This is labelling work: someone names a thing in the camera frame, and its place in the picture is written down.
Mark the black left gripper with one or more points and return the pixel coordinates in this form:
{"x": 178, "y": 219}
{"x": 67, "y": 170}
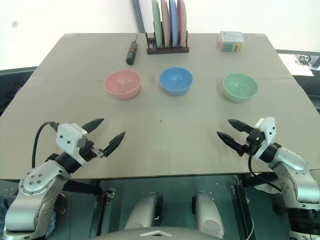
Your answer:
{"x": 87, "y": 151}

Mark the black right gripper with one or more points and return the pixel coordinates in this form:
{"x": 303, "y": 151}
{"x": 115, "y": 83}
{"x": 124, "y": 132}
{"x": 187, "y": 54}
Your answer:
{"x": 253, "y": 140}

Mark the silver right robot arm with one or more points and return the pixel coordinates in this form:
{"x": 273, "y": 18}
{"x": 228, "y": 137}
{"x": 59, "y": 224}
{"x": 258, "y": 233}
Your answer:
{"x": 292, "y": 160}

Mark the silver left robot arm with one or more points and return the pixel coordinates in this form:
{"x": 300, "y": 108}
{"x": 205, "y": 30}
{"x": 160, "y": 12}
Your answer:
{"x": 37, "y": 182}

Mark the green plastic bowl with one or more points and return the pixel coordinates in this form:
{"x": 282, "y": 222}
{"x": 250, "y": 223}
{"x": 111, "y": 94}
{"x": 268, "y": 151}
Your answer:
{"x": 240, "y": 87}

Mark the red plastic bowl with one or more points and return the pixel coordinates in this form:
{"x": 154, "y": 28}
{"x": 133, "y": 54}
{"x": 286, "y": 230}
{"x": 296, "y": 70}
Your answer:
{"x": 122, "y": 85}

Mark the black table leg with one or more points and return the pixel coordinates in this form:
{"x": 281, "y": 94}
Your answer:
{"x": 243, "y": 207}

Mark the blue plastic bowl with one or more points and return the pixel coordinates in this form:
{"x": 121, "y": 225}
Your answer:
{"x": 176, "y": 81}

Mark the silver right robot leg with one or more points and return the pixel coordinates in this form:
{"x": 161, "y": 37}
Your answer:
{"x": 207, "y": 212}

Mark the silver robot leg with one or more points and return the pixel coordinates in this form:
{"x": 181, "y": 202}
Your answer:
{"x": 207, "y": 212}
{"x": 142, "y": 212}

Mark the black red screwdriver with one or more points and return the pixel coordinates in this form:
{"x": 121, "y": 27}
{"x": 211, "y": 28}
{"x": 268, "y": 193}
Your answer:
{"x": 131, "y": 53}

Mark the white sheet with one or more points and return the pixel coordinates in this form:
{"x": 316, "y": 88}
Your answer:
{"x": 287, "y": 63}

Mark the silver left robot leg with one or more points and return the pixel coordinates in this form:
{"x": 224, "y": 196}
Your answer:
{"x": 142, "y": 212}

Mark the clear box of coloured clips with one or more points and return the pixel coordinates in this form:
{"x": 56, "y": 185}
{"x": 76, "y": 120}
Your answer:
{"x": 230, "y": 42}

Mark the metal object on white sheet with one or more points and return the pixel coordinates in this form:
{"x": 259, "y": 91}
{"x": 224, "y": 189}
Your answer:
{"x": 303, "y": 59}

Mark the dark wooden plate rack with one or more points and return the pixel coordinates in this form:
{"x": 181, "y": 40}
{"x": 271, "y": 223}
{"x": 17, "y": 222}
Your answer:
{"x": 167, "y": 50}

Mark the grey robot torso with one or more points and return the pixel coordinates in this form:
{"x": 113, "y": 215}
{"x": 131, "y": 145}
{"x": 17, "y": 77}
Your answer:
{"x": 155, "y": 234}

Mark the green plate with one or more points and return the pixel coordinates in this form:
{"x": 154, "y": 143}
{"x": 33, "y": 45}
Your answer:
{"x": 156, "y": 22}

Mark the red plate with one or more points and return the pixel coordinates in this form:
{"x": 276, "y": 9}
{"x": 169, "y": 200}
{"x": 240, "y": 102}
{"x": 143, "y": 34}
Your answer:
{"x": 182, "y": 22}

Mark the dark vertical pole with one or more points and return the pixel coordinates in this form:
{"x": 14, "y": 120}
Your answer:
{"x": 139, "y": 15}

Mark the pale pink plate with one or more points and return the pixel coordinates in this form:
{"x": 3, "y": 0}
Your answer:
{"x": 165, "y": 22}

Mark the blue plate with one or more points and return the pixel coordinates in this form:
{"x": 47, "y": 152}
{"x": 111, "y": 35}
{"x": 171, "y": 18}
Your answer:
{"x": 173, "y": 22}

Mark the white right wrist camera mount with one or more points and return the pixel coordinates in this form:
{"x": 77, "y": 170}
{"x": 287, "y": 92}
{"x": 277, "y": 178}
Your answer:
{"x": 268, "y": 127}

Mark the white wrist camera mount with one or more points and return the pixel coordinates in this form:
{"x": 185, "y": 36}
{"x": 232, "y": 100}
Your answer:
{"x": 68, "y": 136}
{"x": 268, "y": 127}

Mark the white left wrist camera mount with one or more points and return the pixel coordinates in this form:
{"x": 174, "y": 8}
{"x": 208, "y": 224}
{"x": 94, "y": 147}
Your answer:
{"x": 68, "y": 136}

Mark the black table frame bar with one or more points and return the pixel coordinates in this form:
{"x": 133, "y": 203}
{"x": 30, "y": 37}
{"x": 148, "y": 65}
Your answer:
{"x": 82, "y": 187}

